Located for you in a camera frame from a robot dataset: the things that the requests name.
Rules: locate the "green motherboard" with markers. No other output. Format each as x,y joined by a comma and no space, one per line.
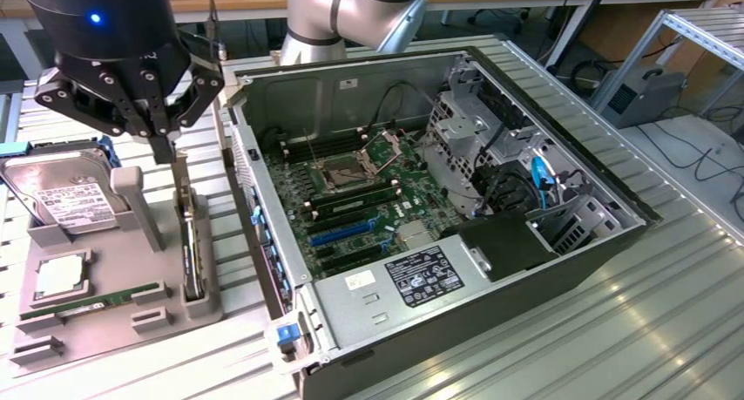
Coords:
407,199

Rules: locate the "graphics card with silver bracket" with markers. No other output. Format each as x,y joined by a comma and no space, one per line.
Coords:
188,225

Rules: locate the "black slanted pole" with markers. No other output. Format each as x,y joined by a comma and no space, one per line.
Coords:
584,16

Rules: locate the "silver CPU chip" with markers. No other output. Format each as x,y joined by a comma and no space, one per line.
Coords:
60,275

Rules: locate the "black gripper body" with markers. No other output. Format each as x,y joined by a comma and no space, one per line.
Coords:
104,34

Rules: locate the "silver hard disk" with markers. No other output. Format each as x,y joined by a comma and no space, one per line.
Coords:
64,186

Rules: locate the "aluminium frame table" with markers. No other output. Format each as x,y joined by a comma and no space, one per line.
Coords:
709,29

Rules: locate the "metal disk bay cage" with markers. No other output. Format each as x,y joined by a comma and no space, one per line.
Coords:
459,125

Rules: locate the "RAM stick with white label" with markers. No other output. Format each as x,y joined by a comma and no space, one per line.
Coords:
355,205

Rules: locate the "grey power supply unit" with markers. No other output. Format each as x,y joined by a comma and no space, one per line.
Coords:
360,313

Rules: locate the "black office chair base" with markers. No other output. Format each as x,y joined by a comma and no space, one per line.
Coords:
500,14

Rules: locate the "green RAM stick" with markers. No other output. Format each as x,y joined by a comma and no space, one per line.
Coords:
87,305

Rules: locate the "metal socket cover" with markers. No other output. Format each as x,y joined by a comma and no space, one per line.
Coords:
380,151

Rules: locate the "blue expansion slot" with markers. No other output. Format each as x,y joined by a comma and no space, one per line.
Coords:
343,236

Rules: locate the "CPU socket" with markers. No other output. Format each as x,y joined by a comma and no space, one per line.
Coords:
343,173

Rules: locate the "open black PC case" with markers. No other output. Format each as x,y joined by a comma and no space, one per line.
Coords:
523,313

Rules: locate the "black plastic shroud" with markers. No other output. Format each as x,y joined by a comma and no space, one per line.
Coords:
500,243

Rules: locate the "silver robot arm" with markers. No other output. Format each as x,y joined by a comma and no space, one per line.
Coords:
313,16

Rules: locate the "silver finned heatsink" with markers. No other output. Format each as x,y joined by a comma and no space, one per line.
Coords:
413,236

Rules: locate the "blue case latch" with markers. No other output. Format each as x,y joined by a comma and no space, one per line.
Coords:
287,334

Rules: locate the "grey parts rack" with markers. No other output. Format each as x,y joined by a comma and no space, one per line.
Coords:
116,260

